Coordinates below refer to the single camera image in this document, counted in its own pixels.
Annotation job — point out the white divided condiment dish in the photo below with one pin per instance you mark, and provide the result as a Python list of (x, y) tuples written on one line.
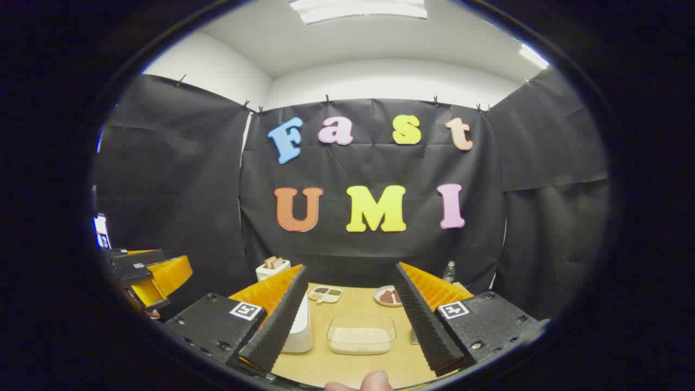
[(326, 294)]

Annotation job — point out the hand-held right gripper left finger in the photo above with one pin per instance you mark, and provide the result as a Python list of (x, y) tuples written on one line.
[(282, 320)]

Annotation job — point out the white round plate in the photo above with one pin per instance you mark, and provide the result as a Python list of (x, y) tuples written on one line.
[(380, 301)]

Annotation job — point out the white toaster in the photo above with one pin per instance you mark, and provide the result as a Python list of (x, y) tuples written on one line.
[(269, 271)]

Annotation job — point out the small ceiling light panel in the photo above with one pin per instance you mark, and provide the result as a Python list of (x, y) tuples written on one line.
[(533, 56)]

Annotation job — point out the computer monitor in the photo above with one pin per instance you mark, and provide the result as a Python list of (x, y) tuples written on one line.
[(101, 232)]

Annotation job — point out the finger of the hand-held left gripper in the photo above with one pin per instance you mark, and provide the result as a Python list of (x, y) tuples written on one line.
[(168, 274), (145, 294)]

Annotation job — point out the black backdrop cloth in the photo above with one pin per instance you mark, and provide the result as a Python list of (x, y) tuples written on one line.
[(380, 260)]

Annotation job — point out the large ceiling light panel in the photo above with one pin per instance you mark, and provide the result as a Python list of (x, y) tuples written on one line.
[(358, 10)]

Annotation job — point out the clear container of rice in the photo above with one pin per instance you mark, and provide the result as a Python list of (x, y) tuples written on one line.
[(361, 339)]

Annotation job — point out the white rice cooker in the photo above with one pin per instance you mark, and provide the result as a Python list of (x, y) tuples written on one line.
[(299, 331)]

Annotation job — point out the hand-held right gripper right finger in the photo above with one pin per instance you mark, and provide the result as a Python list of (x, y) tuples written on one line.
[(421, 320)]

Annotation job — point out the toast slices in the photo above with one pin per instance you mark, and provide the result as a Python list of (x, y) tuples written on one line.
[(273, 262)]

